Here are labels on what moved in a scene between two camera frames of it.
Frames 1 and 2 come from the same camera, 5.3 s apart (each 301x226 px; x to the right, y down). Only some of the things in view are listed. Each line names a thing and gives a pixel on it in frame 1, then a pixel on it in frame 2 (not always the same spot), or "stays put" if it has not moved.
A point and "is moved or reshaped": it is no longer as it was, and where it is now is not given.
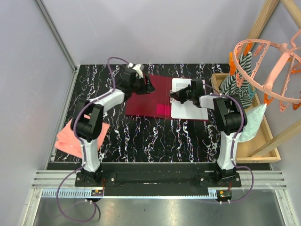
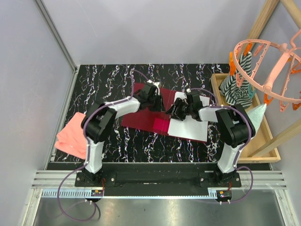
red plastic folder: [156, 105] is moved or reshaped
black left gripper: [146, 88] -> [159, 106]
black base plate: [158, 179] stays put
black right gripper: [178, 95] -> [178, 102]
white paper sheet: [186, 110] -> [190, 128]
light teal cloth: [254, 117] stays put
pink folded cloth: [67, 141] stays put
